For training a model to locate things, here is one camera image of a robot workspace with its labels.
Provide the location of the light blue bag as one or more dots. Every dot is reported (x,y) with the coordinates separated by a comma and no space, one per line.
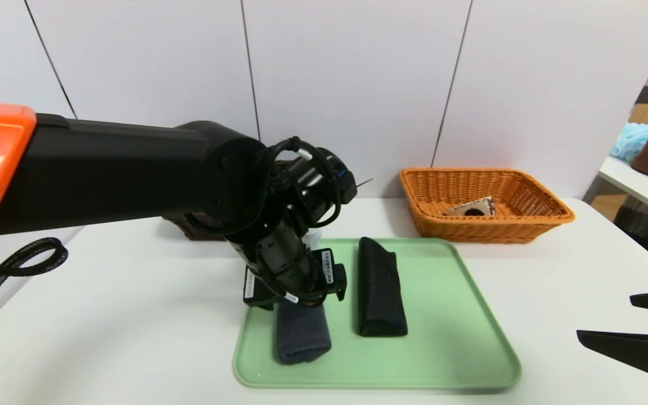
(630,140)

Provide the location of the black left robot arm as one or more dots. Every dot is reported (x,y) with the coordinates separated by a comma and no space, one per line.
(121,169)

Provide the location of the dark brown wicker basket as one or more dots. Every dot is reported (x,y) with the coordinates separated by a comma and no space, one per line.
(200,228)

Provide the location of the orange wicker basket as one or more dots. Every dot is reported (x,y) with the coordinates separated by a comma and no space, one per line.
(526,222)

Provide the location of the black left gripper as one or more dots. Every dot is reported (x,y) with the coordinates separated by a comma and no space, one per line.
(293,291)

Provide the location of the black folded cloth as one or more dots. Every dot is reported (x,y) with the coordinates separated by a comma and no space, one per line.
(380,292)

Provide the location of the light green plastic tray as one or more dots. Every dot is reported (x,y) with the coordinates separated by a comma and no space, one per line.
(442,349)

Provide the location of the clear spray bottle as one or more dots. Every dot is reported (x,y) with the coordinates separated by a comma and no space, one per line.
(313,239)

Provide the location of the grey folded towel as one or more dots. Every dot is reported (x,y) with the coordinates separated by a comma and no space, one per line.
(301,334)

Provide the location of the chocolate cake slice toy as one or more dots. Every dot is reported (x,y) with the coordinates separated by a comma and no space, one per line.
(470,208)

